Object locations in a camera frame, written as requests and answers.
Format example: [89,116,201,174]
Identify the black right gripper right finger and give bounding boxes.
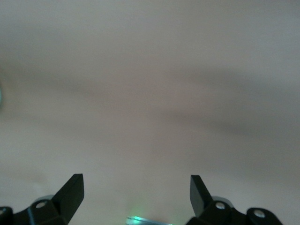
[187,175,282,225]

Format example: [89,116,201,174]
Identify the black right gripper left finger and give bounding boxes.
[0,173,84,225]

